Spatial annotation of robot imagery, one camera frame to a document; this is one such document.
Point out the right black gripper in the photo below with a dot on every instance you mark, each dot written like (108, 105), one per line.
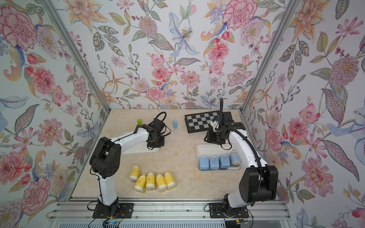
(210, 134)

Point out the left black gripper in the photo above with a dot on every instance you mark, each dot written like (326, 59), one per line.
(161, 145)

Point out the white tray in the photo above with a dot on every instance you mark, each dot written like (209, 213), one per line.
(210, 150)
(140, 149)

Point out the blue sharpener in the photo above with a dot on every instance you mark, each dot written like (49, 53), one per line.
(214, 163)
(224, 162)
(235, 159)
(204, 164)

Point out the yellow sharpener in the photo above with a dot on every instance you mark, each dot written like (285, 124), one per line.
(135, 173)
(161, 183)
(150, 182)
(170, 182)
(140, 185)

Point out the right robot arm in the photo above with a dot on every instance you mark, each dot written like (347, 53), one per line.
(259, 181)

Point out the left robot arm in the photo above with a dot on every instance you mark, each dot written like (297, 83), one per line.
(105, 160)

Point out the black white checkerboard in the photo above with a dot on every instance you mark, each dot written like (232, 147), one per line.
(200, 122)

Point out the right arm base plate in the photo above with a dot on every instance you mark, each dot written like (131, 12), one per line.
(219, 211)

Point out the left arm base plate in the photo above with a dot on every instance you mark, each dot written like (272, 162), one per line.
(120, 211)

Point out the aluminium mounting rail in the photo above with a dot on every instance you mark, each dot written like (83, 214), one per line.
(168, 214)

